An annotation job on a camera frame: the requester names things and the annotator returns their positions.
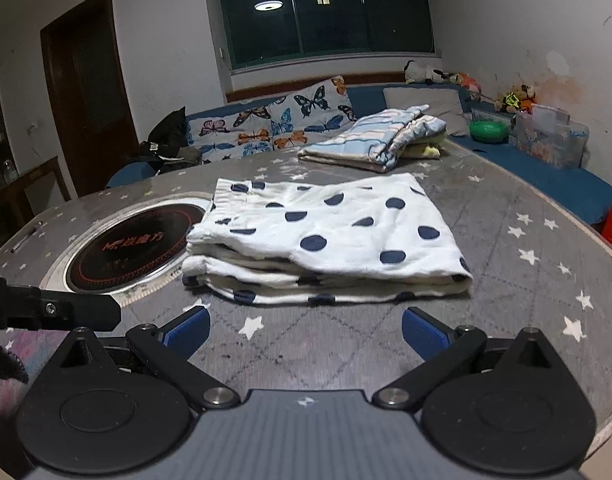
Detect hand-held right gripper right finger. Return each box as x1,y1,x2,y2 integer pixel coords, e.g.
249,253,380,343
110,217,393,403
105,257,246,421
372,306,557,407

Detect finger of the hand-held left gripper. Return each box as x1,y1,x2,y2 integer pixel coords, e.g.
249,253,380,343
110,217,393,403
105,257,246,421
0,275,121,333

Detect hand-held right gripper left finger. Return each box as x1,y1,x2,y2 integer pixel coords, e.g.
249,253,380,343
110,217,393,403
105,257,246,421
60,306,239,411

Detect white polka-dot pants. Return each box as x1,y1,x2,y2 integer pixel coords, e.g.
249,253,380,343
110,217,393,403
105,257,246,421
182,172,474,307

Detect striped folded clothes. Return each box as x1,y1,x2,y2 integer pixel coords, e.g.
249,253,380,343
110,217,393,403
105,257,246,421
298,105,447,173

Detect clear pen with black cap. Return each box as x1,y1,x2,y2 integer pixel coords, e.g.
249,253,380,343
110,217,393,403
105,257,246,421
10,225,44,253

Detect round black induction cooktop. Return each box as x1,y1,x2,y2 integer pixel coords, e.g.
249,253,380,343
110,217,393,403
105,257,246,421
40,192,217,311

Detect grey star-print tablecloth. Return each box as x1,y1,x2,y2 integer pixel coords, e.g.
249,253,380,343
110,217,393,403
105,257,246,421
0,147,612,461

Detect wooden side table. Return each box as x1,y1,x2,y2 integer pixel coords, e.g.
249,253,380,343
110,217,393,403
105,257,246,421
0,156,71,261

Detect yellow folded cloth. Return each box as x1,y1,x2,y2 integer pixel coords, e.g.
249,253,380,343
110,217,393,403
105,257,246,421
408,142,444,159

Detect black bag on sofa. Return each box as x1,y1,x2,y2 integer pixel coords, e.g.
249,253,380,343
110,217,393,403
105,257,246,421
130,107,201,168

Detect wide butterfly-print cushion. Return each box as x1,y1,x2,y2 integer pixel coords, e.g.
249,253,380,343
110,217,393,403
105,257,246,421
187,95,297,163

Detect green bowl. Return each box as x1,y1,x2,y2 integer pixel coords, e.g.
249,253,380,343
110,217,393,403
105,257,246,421
469,120,508,143

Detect brown wooden door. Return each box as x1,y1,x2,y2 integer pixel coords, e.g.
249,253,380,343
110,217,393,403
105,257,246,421
40,0,139,196

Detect clear plastic storage box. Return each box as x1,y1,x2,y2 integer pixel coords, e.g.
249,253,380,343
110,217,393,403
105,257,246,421
515,105,589,171

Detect grey pillow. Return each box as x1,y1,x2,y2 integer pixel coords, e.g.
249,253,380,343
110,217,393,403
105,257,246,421
383,87,467,133

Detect square butterfly-print cushion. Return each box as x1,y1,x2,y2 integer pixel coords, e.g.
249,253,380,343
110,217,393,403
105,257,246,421
271,76,359,151

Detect yellow green plush toy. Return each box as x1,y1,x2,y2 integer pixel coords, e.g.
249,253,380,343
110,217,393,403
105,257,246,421
496,84,537,113

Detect orange pink plush toy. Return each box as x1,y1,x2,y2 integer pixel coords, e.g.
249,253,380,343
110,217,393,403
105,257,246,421
458,72,483,102

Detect black and white plush toy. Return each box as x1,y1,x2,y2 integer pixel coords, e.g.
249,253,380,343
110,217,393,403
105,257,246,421
405,60,459,86

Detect dark green-framed window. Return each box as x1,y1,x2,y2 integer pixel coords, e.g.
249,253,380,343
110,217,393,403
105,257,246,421
216,0,437,73

